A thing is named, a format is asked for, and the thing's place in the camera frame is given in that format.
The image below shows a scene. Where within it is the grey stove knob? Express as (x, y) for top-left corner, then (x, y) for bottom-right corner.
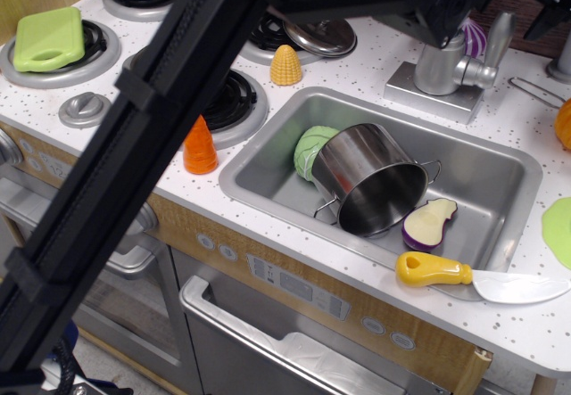
(58, 92), (112, 128)

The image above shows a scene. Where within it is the grey oven dial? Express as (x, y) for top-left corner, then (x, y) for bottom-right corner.
(125, 202), (158, 235)

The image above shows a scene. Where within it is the large steel pot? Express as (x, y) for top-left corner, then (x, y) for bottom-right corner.
(311, 123), (442, 237)

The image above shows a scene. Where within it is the silver faucet lever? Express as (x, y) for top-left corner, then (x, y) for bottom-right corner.
(452, 12), (516, 89)

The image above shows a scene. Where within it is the orange toy pumpkin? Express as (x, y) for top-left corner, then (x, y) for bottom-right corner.
(553, 99), (571, 150)

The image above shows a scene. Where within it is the orange toy carrot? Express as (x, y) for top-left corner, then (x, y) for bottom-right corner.
(183, 115), (218, 175)

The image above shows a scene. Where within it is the silver toy faucet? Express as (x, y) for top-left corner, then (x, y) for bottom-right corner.
(384, 32), (485, 125)

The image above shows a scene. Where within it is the light green toy plate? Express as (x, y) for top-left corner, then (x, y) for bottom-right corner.
(542, 197), (571, 268)

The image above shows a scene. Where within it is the silver oven door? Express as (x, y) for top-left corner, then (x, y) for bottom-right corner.
(0, 162), (202, 395)

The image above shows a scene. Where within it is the black left burner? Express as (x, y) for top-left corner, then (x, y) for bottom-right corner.
(66, 21), (107, 68)

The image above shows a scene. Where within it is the black burner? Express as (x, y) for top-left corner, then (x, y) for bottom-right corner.
(249, 12), (302, 51)
(66, 21), (107, 68)
(203, 70), (258, 132)

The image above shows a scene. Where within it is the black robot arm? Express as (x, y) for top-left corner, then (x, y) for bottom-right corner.
(1, 0), (570, 379)

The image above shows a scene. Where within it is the black front burner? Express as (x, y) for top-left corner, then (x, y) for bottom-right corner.
(203, 70), (258, 132)

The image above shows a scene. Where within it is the black back right burner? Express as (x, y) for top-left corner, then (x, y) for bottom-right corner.
(249, 12), (302, 51)

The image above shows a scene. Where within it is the purple toy eggplant half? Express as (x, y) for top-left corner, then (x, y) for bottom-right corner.
(401, 198), (458, 252)

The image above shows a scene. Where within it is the green toy cabbage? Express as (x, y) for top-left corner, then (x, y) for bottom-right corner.
(294, 126), (339, 182)

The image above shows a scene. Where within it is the grey toy sink basin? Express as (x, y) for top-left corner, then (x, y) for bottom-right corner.
(219, 87), (542, 292)

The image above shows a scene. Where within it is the yellow handled toy knife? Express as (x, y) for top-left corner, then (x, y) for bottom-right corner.
(395, 251), (570, 305)

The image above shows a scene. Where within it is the purple toy onion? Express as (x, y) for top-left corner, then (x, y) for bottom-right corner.
(461, 18), (487, 58)

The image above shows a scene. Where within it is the yellow toy corn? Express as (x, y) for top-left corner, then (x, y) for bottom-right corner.
(270, 45), (302, 86)

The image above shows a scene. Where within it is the green toy cutting board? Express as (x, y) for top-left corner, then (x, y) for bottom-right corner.
(12, 7), (86, 72)

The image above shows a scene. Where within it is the metal wire utensil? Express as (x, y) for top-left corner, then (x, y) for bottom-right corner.
(509, 77), (566, 109)

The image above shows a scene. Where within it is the steel pot lid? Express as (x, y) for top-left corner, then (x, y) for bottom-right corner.
(283, 20), (357, 58)

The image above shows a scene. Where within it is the silver dishwasher door handle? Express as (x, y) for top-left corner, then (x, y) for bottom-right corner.
(179, 276), (405, 394)

